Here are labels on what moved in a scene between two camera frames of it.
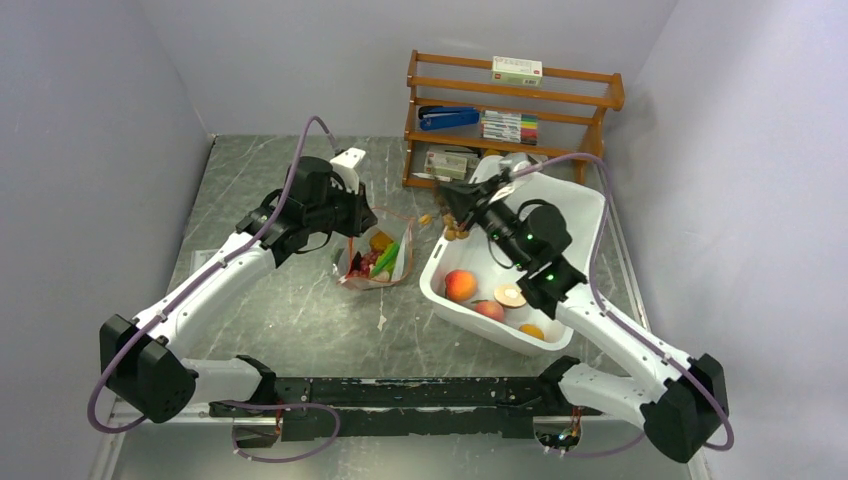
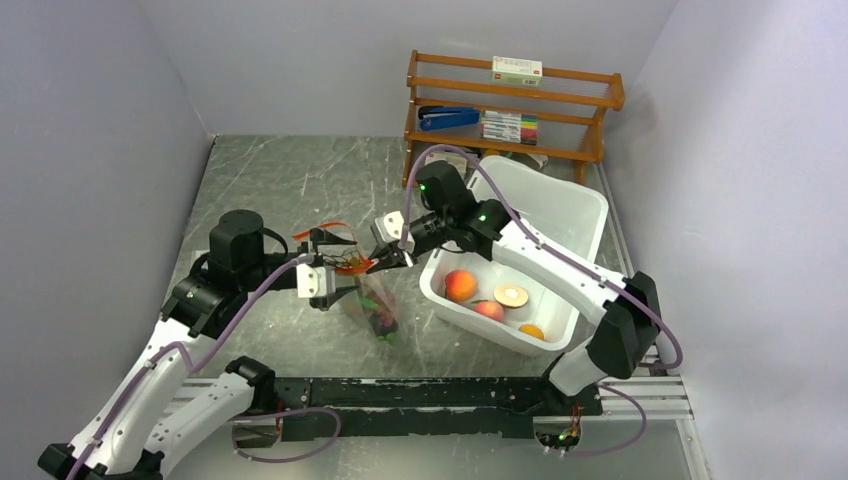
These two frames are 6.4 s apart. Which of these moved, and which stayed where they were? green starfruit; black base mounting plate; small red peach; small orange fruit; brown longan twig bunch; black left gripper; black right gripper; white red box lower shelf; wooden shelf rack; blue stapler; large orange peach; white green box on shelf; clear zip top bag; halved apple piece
Moved: brown longan twig bunch; clear zip top bag; black right gripper; green starfruit; black left gripper
Stayed: white red box lower shelf; white green box on shelf; halved apple piece; wooden shelf rack; small red peach; blue stapler; large orange peach; small orange fruit; black base mounting plate
